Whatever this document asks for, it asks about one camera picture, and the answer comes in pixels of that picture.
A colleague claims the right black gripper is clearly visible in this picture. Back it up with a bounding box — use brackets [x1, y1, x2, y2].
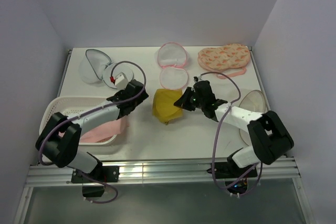
[174, 87, 205, 111]

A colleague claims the yellow bra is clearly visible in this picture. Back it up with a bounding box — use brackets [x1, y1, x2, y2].
[152, 89, 183, 125]

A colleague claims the grey trimmed mesh laundry bag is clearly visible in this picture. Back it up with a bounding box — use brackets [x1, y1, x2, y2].
[78, 48, 134, 90]

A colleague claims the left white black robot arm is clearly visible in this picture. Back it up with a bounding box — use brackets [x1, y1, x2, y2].
[35, 79, 149, 182]

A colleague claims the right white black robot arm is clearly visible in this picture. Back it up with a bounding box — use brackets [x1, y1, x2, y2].
[174, 81, 294, 177]

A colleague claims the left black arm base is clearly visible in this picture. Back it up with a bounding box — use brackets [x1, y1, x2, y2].
[71, 165, 120, 204]

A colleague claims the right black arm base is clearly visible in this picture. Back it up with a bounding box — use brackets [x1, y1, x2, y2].
[214, 157, 258, 196]

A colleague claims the pink bra in basket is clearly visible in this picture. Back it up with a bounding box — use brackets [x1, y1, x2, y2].
[59, 118, 130, 143]

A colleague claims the pink trimmed mesh laundry bag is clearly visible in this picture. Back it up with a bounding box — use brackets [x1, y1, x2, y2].
[156, 42, 188, 90]

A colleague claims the peach patterned laundry bag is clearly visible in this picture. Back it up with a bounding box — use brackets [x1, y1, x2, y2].
[197, 43, 251, 79]

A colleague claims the clear mesh laundry bag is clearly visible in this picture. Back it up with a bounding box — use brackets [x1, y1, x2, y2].
[238, 89, 268, 146]

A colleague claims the white plastic basket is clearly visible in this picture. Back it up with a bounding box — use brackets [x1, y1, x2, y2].
[39, 96, 115, 146]

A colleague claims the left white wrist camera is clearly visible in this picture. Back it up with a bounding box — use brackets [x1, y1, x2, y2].
[110, 72, 129, 90]

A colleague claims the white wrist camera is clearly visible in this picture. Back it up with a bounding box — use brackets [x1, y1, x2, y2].
[193, 75, 203, 83]
[110, 72, 129, 90]

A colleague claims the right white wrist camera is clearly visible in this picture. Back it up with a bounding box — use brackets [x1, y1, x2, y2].
[193, 75, 203, 83]

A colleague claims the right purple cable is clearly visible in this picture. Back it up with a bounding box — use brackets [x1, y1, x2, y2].
[199, 71, 265, 197]

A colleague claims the purple cable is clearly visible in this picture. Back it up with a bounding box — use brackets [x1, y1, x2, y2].
[38, 61, 147, 205]
[199, 71, 265, 197]

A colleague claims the aluminium mounting rail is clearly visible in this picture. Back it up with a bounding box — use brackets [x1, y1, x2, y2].
[24, 157, 301, 187]

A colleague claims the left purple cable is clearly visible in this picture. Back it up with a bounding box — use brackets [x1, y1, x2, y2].
[38, 61, 147, 205]

